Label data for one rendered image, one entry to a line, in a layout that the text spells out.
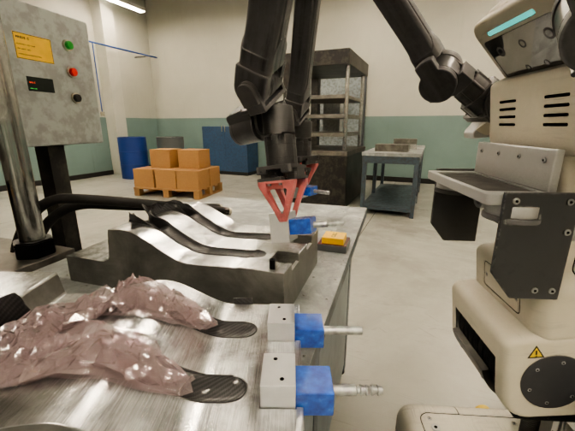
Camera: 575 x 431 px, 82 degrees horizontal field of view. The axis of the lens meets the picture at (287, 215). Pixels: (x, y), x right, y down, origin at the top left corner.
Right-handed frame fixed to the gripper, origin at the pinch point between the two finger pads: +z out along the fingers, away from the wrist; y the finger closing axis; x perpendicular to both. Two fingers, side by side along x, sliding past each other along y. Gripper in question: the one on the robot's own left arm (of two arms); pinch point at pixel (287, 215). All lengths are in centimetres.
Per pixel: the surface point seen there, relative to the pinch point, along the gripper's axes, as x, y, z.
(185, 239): -23.9, -1.1, 3.8
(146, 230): -28.8, 4.3, 0.7
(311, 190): -6.3, -43.0, -3.3
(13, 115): -69, 0, -29
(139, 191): -385, -379, -20
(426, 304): 32, -167, 81
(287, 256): -2.1, -3.4, 8.6
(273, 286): -1.8, 5.9, 11.6
